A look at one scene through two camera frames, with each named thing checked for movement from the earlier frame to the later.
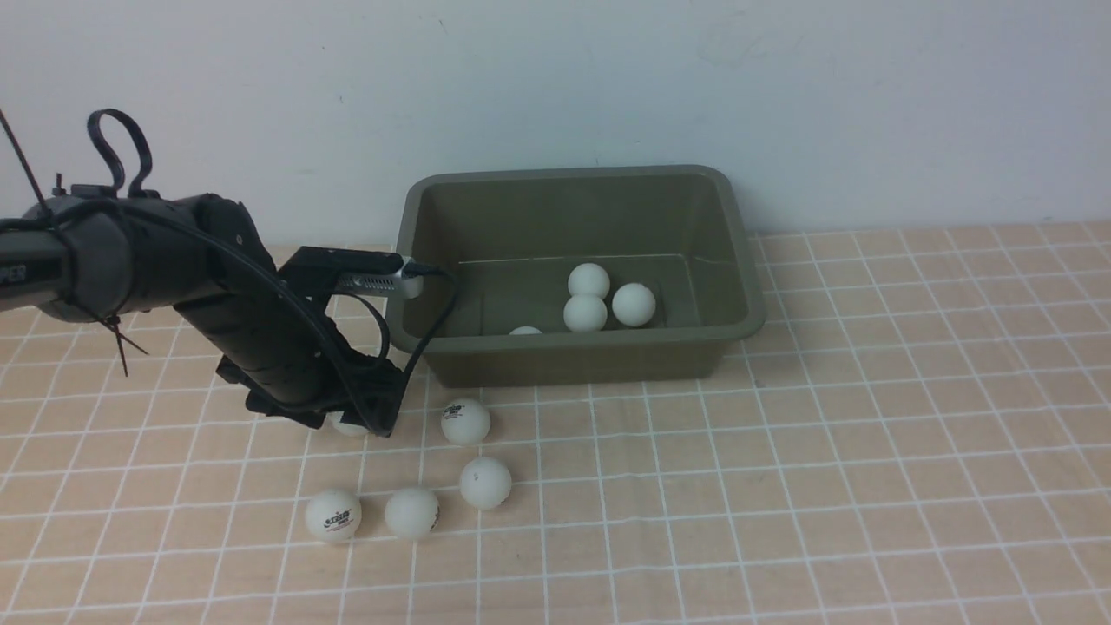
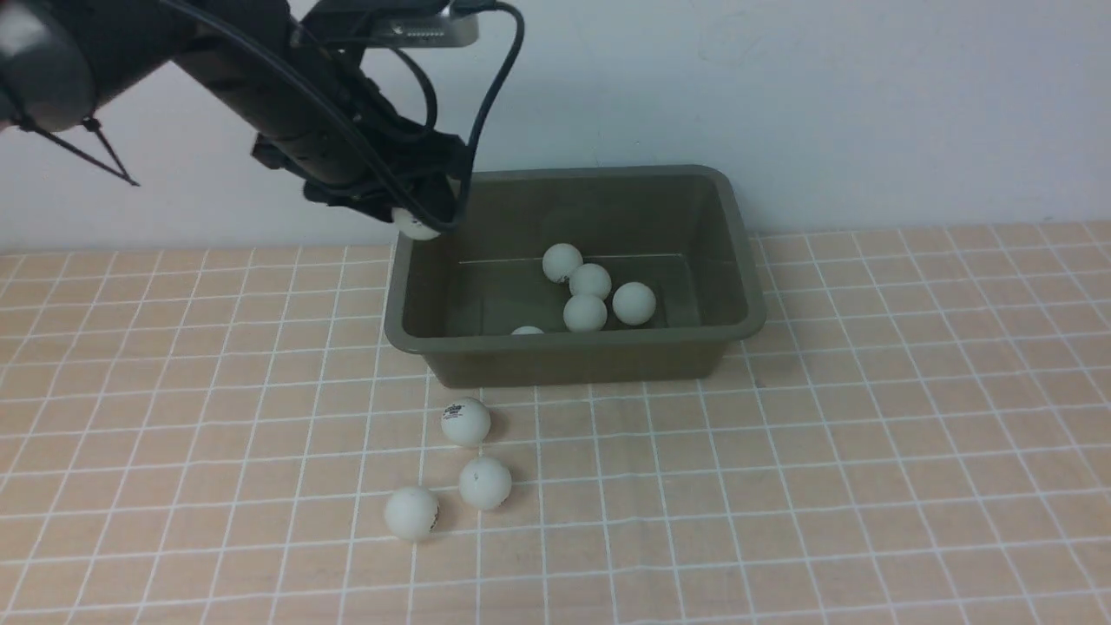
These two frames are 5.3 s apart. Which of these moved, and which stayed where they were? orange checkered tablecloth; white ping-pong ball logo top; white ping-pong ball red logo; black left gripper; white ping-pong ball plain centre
Moved: white ping-pong ball red logo; black left gripper
Stayed: white ping-pong ball logo top; orange checkered tablecloth; white ping-pong ball plain centre
